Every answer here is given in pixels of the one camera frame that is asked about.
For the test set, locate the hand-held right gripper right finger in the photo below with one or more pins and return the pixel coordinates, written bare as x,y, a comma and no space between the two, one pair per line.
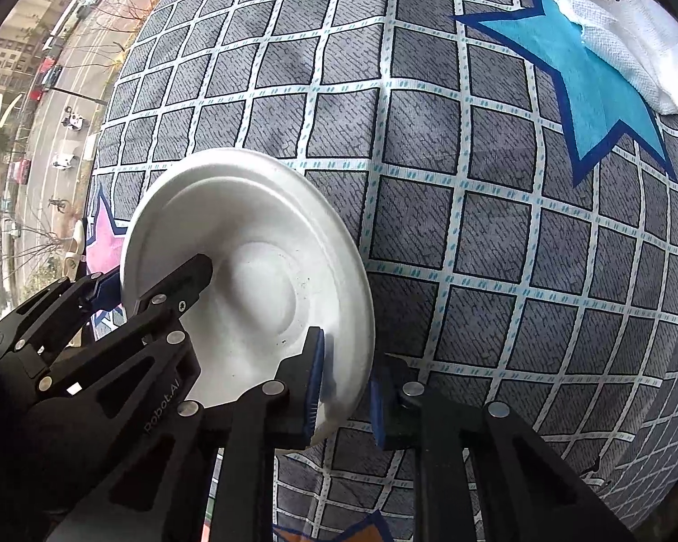
379,412

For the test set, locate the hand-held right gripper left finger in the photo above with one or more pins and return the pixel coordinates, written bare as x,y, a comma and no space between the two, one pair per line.
315,384

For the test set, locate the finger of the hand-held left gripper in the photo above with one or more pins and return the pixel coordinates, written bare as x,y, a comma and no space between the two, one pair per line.
175,288
108,289

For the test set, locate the white bowl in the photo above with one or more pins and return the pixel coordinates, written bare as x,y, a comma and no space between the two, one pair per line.
243,209

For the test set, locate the white slipper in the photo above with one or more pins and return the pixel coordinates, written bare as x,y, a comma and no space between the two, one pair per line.
76,240

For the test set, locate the grey checked star tablecloth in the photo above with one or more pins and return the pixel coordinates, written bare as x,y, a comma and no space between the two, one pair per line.
486,237

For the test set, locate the white paper towel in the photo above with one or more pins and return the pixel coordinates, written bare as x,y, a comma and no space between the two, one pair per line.
627,39

